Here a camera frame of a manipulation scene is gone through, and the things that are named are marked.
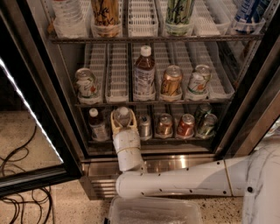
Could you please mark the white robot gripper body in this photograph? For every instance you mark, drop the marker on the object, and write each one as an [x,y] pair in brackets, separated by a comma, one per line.
[126,139]

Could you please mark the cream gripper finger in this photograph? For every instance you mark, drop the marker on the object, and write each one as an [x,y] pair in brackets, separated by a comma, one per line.
[115,125]
[133,120]

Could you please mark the clear water bottle white cap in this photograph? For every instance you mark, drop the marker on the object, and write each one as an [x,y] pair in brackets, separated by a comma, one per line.
[122,117]

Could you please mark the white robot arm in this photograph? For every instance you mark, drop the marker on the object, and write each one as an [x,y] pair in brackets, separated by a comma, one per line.
[255,177]

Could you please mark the silver can bottom shelf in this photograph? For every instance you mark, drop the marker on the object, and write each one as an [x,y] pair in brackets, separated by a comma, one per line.
[144,127]

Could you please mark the brown tea bottle bottom shelf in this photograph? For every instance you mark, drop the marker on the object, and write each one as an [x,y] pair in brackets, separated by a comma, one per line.
[98,126]

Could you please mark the brown tea bottle shelf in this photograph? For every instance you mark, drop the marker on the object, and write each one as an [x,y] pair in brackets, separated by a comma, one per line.
[144,75]
[98,126]

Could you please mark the gold can bottom shelf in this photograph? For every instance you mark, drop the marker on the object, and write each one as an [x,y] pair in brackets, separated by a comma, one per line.
[164,125]

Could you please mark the brown tea bottle middle shelf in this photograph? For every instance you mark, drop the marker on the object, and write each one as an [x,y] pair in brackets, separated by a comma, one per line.
[144,75]

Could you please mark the gold can middle shelf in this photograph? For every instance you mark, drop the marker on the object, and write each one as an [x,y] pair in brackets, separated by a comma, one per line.
[170,90]

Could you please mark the red can bottom shelf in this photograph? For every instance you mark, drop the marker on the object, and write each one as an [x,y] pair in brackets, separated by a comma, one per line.
[185,127]

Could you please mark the empty white tray middle shelf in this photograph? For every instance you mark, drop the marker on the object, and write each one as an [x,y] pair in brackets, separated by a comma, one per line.
[117,81]

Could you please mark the green can rear bottom shelf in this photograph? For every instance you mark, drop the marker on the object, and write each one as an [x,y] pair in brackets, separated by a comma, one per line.
[201,111]

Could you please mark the open fridge glass door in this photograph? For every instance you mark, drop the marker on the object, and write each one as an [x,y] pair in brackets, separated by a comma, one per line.
[26,64]

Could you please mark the green can front bottom shelf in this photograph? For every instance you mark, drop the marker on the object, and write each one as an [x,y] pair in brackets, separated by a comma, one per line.
[206,126]

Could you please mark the stainless steel fridge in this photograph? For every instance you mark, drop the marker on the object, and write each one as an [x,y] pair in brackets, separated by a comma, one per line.
[244,67]

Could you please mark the gold tall can top shelf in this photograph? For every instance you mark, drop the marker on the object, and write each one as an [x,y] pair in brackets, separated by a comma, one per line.
[105,18]

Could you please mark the green tall can top shelf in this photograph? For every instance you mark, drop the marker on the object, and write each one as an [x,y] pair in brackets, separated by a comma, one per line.
[178,16]

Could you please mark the clear water bottle top shelf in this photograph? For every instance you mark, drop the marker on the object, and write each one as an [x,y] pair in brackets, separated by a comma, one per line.
[69,22]

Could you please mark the blue white can top shelf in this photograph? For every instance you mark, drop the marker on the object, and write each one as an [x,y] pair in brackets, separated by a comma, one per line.
[249,15]

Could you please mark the white green can middle left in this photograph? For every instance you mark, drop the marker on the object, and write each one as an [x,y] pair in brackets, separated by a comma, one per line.
[87,84]

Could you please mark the clear plastic bin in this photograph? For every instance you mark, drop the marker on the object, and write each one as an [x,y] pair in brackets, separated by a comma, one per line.
[152,210]

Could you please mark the white orange can middle right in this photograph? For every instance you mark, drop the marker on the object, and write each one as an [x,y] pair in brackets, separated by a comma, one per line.
[197,85]

